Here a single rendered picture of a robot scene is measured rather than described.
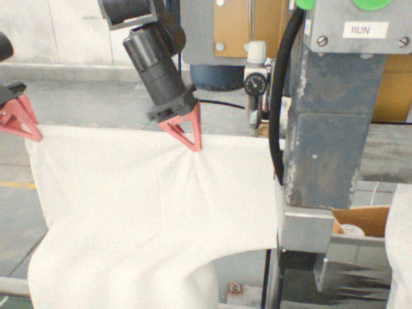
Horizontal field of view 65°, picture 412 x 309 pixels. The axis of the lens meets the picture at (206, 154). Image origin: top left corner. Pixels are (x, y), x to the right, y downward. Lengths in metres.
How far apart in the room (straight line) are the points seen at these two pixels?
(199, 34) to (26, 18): 6.10
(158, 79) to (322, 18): 0.28
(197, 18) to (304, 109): 0.43
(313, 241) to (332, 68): 0.19
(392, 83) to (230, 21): 0.32
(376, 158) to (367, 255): 0.45
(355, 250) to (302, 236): 0.56
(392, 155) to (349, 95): 0.24
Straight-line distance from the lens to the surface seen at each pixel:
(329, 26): 0.28
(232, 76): 0.76
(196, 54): 0.73
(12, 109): 0.64
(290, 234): 0.39
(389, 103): 0.68
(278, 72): 0.34
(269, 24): 0.70
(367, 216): 2.08
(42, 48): 6.67
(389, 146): 0.56
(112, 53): 6.08
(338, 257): 0.95
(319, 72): 0.33
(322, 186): 0.37
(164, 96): 0.50
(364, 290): 1.05
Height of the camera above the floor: 1.28
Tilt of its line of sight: 25 degrees down
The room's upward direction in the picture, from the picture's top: straight up
